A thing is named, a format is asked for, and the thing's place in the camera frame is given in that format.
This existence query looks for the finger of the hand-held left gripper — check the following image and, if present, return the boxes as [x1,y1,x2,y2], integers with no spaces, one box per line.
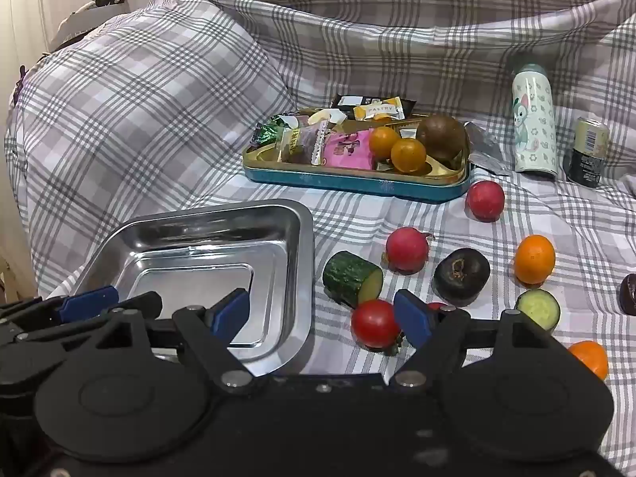
[42,285,121,325]
[116,291,164,321]

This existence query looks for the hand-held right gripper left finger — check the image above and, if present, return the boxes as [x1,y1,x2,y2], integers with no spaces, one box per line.
[74,289,255,391]

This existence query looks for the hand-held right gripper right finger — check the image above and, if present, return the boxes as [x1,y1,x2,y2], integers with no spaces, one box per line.
[390,289,570,387]

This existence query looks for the stainless steel tray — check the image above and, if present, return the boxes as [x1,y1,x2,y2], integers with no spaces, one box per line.
[74,199,315,376]

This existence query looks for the dark round fruit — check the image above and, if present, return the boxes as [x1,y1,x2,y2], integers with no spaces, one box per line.
[434,248,492,307]

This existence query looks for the cucumber chunk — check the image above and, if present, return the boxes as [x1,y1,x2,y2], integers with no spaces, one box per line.
[322,251,384,309]

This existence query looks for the cucumber slice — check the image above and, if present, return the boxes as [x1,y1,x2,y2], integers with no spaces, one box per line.
[515,289,561,333]

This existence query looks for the blue tin tray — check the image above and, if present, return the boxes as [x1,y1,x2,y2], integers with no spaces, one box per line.
[242,109,472,204]

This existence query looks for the small orange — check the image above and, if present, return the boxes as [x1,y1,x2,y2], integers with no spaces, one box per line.
[368,126,401,157]
[390,138,428,174]

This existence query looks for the pink snack packet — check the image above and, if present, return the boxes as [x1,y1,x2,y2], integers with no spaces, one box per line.
[323,130,374,171]

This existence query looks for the silver foil wrapper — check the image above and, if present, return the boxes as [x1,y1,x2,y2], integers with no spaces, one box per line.
[464,122,510,176]

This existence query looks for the brown kiwi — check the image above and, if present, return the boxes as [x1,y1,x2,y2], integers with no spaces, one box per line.
[416,114,470,164]

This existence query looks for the green foil candy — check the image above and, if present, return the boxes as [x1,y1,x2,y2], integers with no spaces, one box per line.
[251,114,285,147]

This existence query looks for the clear dried fruit packet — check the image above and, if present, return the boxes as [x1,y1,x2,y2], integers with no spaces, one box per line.
[278,120,331,166]

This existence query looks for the grey plaid blanket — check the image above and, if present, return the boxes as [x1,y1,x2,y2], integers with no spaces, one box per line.
[4,0,636,401]

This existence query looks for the yellow pastry packet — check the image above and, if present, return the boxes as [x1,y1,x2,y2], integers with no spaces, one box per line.
[353,97,404,121]

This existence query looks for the dark brown chestnut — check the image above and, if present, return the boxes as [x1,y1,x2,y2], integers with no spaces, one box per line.
[619,273,636,316]

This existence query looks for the white wrapped candy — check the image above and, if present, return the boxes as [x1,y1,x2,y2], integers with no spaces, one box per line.
[308,108,349,127]

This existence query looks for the black snack packet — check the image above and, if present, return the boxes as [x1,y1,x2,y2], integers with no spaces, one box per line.
[332,94,417,116]

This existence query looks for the purple patterned cloth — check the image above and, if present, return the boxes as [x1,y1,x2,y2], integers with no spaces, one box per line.
[12,64,29,106]

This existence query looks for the white cartoon thermos bottle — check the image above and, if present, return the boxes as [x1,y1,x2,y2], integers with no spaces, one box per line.
[512,64,560,176]

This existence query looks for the dark drink can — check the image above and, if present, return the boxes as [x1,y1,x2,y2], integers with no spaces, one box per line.
[566,117,611,188]

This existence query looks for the beige patterned pillow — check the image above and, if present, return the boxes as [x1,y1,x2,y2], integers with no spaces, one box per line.
[47,0,180,53]

